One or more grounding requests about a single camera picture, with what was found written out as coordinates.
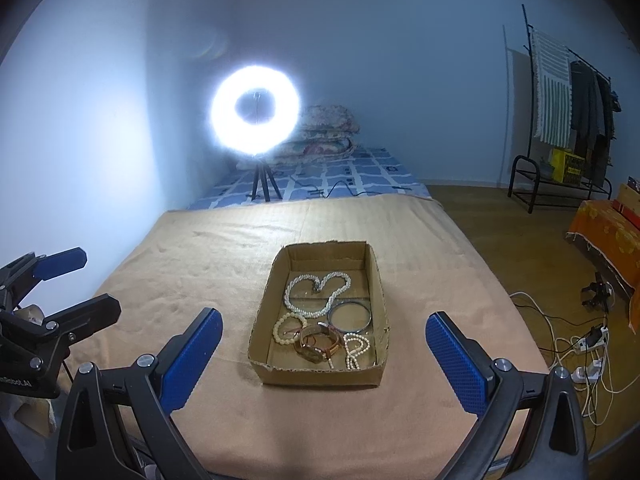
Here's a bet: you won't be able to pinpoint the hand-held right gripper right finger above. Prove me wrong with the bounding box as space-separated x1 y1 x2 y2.
425 311 590 480

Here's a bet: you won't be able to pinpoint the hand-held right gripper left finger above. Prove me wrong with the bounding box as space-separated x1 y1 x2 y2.
56 307 224 480

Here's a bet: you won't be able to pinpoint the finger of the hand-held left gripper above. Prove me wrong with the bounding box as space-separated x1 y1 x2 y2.
30 294 122 356
0 246 88 306

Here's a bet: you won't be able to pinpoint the yellow bead bracelet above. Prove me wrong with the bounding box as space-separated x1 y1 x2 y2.
272 311 308 346

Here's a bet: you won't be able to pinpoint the short pearl necklace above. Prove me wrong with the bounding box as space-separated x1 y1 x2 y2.
342 334 372 372

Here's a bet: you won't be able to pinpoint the long pearl necklace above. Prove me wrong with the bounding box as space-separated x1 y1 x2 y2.
283 272 352 319

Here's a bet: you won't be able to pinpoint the brown strap wristwatch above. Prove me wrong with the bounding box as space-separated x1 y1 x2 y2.
295 324 346 363

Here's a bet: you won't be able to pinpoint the blue bangle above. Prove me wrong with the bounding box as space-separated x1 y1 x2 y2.
327 301 372 333

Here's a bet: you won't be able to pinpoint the cardboard box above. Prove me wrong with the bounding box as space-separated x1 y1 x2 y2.
247 241 392 388

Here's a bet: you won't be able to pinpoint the white plug adapter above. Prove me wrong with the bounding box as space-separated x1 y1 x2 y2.
570 360 606 383

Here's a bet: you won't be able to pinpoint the white power strip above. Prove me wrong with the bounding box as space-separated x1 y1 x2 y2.
572 327 611 353

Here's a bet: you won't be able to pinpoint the black device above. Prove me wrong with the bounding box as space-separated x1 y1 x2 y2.
580 272 616 313

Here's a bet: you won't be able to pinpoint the black tripod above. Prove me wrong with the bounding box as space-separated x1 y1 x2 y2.
250 157 283 203

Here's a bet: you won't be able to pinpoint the orange cloth covered furniture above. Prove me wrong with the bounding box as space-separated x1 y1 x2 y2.
566 182 640 306

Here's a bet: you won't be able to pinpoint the blue patterned bed sheet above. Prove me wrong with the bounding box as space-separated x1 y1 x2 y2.
187 145 433 211

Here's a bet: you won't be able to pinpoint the yellow box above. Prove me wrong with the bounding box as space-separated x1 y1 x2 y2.
550 147 586 183

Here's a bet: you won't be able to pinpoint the folded floral quilt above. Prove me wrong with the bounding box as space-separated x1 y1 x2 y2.
272 105 361 166

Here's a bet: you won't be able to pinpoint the grey hanging garment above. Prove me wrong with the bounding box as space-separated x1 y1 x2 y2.
570 61 603 161

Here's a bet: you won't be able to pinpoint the black clothes rack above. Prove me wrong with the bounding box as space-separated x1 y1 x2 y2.
507 4 623 216

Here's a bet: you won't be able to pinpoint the dark hanging garment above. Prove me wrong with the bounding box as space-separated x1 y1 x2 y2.
595 72 623 186

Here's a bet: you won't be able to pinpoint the striped hanging towel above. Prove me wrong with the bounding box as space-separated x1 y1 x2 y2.
531 30 573 146

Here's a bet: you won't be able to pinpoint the power strips and cables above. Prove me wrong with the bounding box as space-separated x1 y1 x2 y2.
510 290 621 426

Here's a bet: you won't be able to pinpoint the black light cable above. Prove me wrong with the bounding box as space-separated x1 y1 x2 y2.
287 176 368 198

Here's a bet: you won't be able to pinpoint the white ring light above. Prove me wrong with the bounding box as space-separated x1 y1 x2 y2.
210 64 302 153

